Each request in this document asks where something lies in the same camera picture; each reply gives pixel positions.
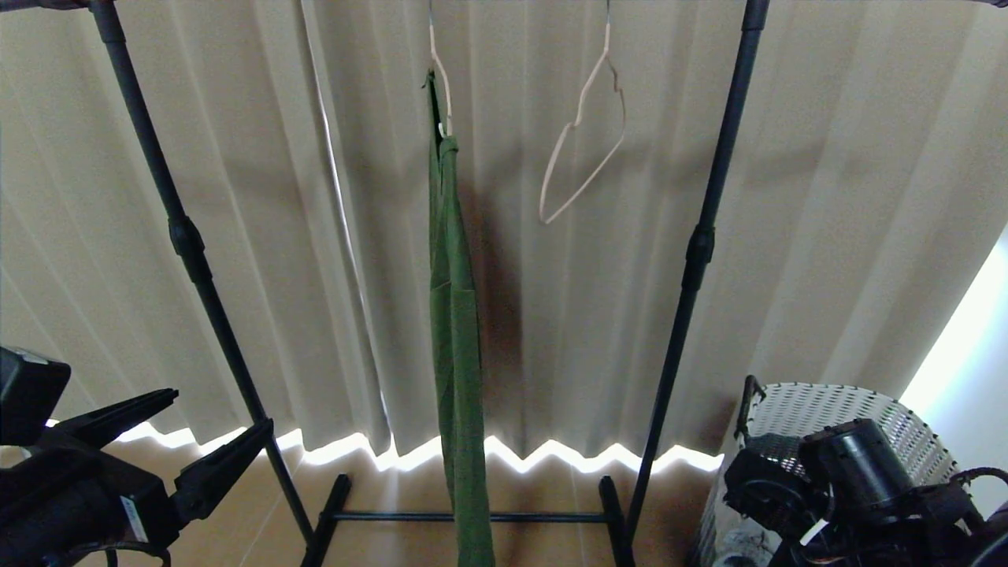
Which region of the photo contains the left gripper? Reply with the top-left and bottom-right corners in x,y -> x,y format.
0,388 -> 274,566

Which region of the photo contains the green long-sleeved shirt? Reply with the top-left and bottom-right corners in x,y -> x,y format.
425,69 -> 497,567

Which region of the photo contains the pink clothes hanger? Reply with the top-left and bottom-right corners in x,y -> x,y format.
428,0 -> 456,139
539,0 -> 628,226

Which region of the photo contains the black clothes rack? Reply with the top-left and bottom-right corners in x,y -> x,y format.
0,0 -> 1008,567

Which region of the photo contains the white laundry basket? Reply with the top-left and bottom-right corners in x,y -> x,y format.
693,376 -> 960,567

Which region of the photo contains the beige curtain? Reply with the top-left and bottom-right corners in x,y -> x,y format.
0,0 -> 1008,473

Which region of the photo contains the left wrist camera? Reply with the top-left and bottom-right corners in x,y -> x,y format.
0,346 -> 72,447

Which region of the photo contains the black cable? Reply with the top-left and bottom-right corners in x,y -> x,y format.
949,467 -> 1008,493

